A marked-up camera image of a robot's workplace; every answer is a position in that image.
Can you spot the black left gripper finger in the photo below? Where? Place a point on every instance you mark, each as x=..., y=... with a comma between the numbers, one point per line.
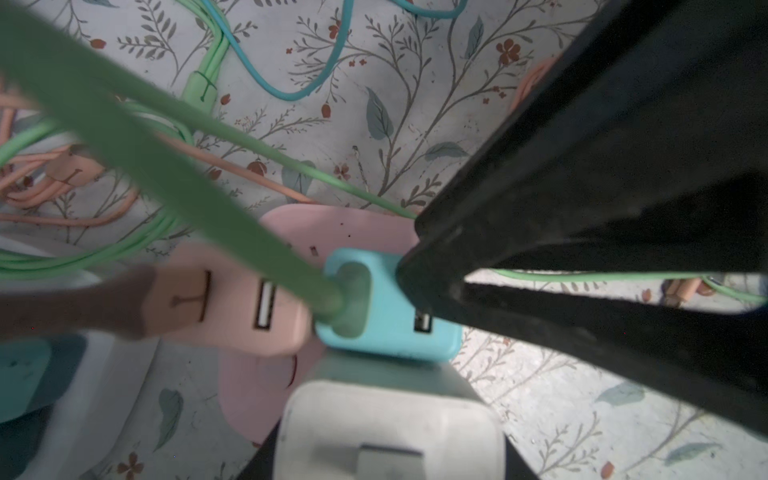
x=643, y=149

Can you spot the teal USB charger cube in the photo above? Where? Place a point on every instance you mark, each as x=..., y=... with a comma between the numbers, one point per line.
x=377, y=317

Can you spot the white USB charger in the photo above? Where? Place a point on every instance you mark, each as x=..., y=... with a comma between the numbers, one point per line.
x=358, y=416

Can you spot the pink power strip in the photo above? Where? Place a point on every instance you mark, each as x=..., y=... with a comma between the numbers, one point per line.
x=253, y=388

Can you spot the pink USB charger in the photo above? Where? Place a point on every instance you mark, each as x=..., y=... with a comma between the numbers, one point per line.
x=203, y=297

